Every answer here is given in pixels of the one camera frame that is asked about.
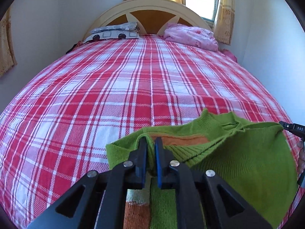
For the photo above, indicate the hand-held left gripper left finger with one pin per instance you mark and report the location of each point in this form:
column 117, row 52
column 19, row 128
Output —
column 144, row 171

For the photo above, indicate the pink pillow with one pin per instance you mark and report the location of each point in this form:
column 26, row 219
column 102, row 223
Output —
column 190, row 35

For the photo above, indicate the green orange striped knit sweater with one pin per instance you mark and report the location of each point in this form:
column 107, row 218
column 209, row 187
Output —
column 238, row 152

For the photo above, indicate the red plaid bed sheet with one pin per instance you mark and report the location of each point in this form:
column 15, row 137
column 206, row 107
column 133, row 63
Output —
column 119, row 76

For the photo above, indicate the pink cloth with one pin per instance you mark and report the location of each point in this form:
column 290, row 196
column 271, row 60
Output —
column 231, row 54

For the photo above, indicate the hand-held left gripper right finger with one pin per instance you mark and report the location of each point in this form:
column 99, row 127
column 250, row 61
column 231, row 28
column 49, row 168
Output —
column 159, row 164

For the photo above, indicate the white patterned pillow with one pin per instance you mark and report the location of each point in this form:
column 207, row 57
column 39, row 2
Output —
column 112, row 32

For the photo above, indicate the dark cloth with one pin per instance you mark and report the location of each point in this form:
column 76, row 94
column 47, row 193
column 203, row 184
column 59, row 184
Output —
column 77, row 45

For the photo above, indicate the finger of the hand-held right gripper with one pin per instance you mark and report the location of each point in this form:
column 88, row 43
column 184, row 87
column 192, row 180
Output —
column 292, row 127

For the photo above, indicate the person's right hand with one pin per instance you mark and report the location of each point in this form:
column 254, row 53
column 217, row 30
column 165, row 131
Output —
column 301, row 157

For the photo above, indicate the cream wooden headboard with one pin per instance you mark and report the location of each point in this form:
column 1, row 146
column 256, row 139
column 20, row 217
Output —
column 152, row 4

